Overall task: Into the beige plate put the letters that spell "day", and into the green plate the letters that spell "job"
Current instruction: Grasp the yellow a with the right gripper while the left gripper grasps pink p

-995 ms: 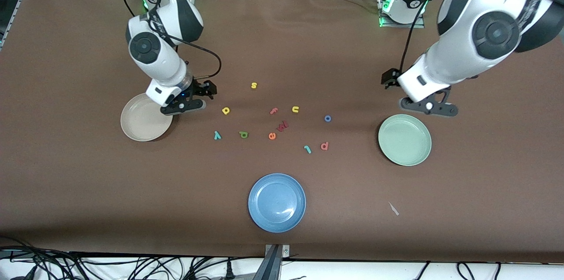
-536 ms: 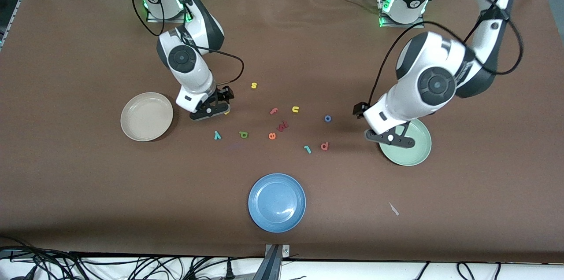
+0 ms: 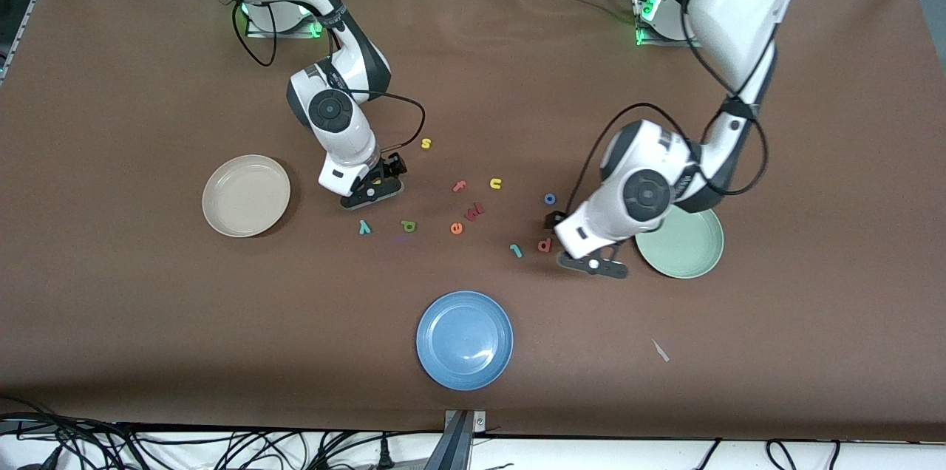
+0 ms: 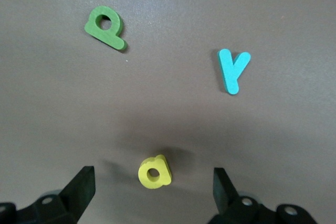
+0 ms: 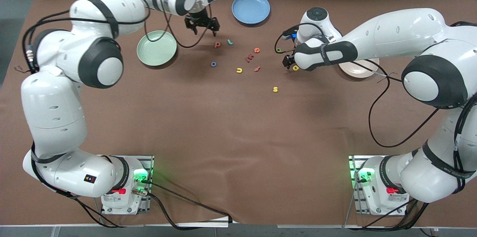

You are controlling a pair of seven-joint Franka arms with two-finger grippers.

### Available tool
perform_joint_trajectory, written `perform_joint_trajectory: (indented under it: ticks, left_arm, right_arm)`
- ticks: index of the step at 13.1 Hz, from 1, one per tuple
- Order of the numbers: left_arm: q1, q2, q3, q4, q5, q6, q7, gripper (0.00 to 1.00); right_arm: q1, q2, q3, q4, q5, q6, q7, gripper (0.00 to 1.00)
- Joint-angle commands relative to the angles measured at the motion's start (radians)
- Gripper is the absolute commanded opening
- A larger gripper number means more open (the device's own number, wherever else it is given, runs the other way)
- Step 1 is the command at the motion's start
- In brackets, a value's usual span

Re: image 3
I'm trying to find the blue round plate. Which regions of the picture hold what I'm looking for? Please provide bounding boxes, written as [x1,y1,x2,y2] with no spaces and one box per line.
[416,290,514,391]

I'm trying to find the pale green round plate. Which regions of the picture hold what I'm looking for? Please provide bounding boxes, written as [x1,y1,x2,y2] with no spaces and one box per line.
[636,204,725,279]

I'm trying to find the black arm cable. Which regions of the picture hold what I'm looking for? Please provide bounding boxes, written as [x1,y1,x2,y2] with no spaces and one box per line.
[568,0,769,214]
[231,3,427,154]

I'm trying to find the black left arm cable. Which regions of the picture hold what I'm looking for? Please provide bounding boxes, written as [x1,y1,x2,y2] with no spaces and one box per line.
[568,0,769,214]

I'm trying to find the black floor cable tangle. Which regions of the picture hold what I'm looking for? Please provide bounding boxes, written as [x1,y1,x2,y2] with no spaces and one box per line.
[0,398,444,470]

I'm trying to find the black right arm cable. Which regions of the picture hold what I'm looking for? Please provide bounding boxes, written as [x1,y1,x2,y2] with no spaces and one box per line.
[231,3,427,154]

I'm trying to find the grey metal mount bracket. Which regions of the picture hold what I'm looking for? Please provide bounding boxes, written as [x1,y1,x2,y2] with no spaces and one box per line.
[442,409,487,470]

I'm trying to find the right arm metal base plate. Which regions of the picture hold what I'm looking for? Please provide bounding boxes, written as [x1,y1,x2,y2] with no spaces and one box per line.
[246,1,326,38]

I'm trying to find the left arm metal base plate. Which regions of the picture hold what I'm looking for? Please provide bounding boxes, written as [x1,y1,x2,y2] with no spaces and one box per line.
[634,0,699,48]

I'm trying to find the beige round plate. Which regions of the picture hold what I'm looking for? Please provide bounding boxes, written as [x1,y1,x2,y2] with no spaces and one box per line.
[202,154,292,239]

